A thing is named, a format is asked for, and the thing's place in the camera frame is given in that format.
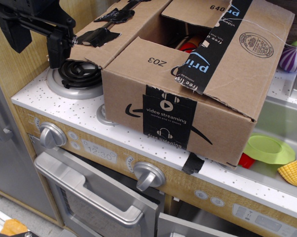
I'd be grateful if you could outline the large cardboard shipping box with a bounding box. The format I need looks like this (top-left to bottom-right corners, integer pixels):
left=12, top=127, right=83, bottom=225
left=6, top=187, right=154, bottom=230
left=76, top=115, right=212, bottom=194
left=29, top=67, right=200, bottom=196
left=70, top=0, right=295, bottom=168

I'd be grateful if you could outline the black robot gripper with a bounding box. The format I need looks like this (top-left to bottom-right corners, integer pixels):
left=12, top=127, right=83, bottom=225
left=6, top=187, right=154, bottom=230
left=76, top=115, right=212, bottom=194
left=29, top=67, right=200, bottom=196
left=0, top=0, right=76, bottom=69

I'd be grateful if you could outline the silver front burner ring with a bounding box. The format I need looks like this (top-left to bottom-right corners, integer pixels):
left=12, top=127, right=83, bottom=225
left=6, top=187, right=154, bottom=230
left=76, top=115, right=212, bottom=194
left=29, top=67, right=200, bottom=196
left=96, top=103, right=118, bottom=126

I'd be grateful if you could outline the yellow toy corn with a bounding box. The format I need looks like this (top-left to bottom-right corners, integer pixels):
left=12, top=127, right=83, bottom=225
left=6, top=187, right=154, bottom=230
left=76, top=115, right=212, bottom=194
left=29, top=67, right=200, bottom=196
left=277, top=160, right=297, bottom=187

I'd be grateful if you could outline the right silver stove knob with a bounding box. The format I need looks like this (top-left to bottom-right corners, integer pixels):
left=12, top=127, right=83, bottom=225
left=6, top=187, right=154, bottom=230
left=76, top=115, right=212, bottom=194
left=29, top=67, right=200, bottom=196
left=134, top=161, right=166, bottom=192

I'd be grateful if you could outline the red toy pepper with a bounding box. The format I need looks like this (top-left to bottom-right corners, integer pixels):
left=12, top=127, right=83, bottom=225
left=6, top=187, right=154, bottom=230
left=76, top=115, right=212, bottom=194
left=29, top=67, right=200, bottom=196
left=238, top=153, right=256, bottom=169

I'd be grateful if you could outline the green toy plate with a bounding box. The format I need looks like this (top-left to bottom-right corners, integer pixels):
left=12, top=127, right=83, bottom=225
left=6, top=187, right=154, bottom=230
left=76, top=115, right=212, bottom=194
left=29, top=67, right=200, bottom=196
left=243, top=133, right=296, bottom=165

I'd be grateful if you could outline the left silver stove knob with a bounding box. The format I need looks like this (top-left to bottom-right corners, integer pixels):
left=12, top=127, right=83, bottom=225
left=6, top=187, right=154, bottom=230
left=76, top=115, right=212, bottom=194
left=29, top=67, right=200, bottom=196
left=39, top=122, right=67, bottom=149

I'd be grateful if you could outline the red toy in box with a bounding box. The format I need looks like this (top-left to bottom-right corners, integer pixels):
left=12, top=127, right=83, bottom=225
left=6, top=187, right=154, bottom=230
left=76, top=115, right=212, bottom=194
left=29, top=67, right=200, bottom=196
left=179, top=36, right=202, bottom=53

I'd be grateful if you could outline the yellow object on floor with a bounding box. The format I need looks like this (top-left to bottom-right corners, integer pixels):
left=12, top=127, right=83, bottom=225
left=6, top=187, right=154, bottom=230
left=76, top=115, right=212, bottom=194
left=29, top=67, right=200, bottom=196
left=0, top=219, right=28, bottom=236

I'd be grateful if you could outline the silver oven door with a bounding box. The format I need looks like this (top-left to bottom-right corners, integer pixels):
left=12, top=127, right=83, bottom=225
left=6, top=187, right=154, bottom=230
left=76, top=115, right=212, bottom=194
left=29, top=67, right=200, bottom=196
left=34, top=149, right=164, bottom=237

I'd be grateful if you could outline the silver dishwasher door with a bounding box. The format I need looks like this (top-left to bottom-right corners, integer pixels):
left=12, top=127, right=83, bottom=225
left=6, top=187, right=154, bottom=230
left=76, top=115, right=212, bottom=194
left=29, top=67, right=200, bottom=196
left=157, top=212, right=262, bottom=237

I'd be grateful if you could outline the black coil stove burner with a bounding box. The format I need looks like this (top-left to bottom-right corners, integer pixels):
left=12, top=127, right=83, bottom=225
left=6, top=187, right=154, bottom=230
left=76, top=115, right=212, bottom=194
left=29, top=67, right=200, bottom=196
left=58, top=60, right=102, bottom=89

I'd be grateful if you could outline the silver stove knob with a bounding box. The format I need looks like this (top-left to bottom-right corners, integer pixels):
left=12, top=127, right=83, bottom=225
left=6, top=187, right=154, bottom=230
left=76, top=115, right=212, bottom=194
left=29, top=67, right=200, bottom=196
left=134, top=161, right=166, bottom=192
left=39, top=122, right=67, bottom=149

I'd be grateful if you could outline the purple toy onion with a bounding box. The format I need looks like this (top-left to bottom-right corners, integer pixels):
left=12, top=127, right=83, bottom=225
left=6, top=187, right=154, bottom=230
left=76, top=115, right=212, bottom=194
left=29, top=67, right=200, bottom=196
left=279, top=46, right=297, bottom=73

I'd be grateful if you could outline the grey toy fridge door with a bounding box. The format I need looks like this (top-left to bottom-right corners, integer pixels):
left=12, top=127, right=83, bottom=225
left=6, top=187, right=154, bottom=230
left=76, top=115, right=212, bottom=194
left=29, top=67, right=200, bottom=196
left=0, top=88, right=56, bottom=220

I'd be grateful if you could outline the black tape piece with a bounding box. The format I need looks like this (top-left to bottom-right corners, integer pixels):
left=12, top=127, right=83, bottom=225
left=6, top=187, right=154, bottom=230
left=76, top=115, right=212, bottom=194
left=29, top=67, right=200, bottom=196
left=182, top=153, right=204, bottom=175

